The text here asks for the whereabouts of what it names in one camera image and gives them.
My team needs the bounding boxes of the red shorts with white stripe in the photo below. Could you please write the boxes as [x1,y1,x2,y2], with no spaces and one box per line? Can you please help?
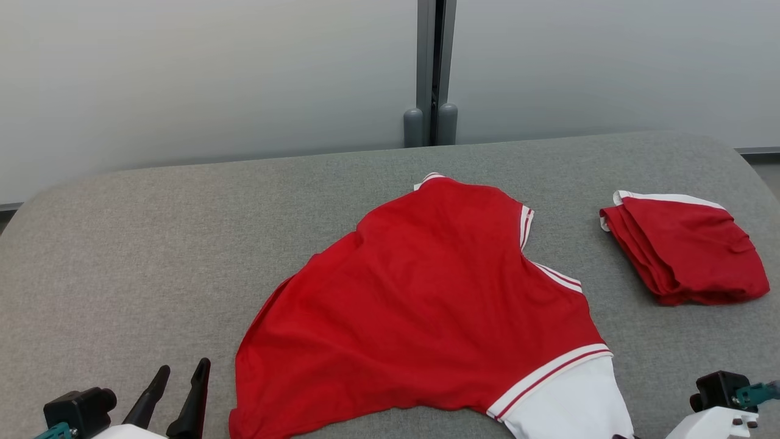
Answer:
[600,190,770,307]

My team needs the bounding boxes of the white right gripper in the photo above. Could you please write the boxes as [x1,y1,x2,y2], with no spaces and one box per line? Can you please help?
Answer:
[664,405,760,439]

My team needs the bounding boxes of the teal plug left camera cable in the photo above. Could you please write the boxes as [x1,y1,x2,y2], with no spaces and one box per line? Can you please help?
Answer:
[34,422,77,439]

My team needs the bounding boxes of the teal plug right camera cable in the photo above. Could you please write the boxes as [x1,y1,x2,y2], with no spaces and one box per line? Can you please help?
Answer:
[733,380,780,409]

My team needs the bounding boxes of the grey partition post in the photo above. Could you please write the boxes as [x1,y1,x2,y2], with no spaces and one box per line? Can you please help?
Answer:
[403,0,459,148]

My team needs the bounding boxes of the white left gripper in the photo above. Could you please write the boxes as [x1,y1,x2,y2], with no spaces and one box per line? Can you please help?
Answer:
[91,358,211,439]

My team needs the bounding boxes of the teal plug camera cable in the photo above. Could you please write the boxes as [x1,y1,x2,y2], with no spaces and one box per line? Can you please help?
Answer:
[733,380,780,409]
[34,422,77,439]

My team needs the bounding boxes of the red basketball jersey white trim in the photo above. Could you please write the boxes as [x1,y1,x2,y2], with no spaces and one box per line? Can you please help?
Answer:
[229,173,634,439]

